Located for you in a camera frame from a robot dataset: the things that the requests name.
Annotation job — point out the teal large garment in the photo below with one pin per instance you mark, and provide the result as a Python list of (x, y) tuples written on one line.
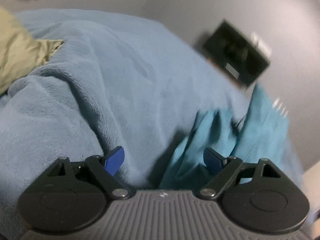
[(261, 134)]

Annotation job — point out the black television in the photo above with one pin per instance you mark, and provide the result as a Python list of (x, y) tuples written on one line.
[(228, 48)]

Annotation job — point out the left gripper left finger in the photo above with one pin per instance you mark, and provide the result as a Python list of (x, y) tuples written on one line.
[(69, 196)]

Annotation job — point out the white box above television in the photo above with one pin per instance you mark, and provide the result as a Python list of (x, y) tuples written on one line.
[(260, 45)]

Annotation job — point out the light blue fleece blanket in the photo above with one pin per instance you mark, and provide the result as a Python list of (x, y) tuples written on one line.
[(118, 80)]

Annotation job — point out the white router with antennas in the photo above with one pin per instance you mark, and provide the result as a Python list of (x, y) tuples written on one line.
[(280, 108)]

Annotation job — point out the beige cloth on bed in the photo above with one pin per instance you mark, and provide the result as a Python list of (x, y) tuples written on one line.
[(20, 52)]

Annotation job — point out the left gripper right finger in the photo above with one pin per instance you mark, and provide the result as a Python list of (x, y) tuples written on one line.
[(256, 196)]

